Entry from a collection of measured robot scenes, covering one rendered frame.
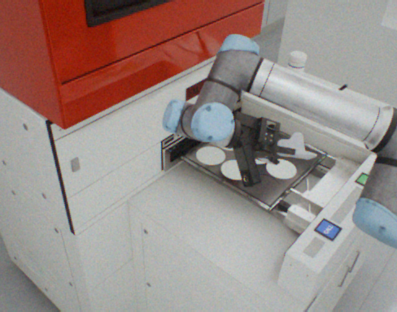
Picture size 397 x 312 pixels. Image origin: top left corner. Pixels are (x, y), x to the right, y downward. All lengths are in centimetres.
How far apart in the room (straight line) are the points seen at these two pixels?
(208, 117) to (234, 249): 56
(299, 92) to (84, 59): 46
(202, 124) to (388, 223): 38
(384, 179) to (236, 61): 36
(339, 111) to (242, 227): 59
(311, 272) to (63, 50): 76
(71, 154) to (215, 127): 46
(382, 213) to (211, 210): 65
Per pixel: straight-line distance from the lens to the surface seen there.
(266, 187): 132
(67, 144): 108
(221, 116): 78
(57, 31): 89
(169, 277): 145
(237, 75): 81
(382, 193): 83
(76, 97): 97
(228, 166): 137
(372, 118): 84
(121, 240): 147
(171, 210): 132
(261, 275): 119
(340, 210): 123
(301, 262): 107
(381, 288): 236
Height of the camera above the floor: 178
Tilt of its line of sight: 39 degrees down
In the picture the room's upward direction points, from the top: 3 degrees clockwise
